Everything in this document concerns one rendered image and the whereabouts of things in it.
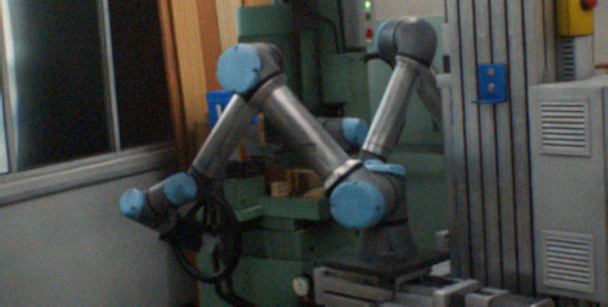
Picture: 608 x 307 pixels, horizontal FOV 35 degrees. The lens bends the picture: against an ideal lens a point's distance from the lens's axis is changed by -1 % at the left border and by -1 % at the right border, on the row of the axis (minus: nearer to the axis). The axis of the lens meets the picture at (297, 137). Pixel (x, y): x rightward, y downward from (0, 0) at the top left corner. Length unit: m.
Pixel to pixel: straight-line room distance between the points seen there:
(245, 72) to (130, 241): 2.35
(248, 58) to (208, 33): 2.52
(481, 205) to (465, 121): 0.21
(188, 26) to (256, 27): 1.65
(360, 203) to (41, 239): 2.16
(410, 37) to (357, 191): 0.57
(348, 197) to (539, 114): 0.46
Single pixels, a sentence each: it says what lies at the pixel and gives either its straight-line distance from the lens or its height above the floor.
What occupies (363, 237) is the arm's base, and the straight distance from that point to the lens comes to 2.40.
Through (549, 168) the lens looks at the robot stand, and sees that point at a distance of 2.21.
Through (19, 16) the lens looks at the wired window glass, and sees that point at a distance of 4.17.
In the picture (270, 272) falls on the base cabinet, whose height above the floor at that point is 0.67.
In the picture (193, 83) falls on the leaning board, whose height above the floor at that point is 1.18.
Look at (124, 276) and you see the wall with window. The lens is 4.53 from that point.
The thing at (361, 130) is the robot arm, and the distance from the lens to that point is 2.67.
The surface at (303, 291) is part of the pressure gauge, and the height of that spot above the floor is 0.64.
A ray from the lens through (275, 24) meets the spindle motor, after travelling 3.01.
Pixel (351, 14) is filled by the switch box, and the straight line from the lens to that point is 3.22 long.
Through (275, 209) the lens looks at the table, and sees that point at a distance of 2.93.
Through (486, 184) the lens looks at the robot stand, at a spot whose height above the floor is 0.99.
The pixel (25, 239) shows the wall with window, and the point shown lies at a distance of 4.09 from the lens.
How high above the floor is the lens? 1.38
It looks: 6 degrees down
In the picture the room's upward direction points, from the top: 4 degrees counter-clockwise
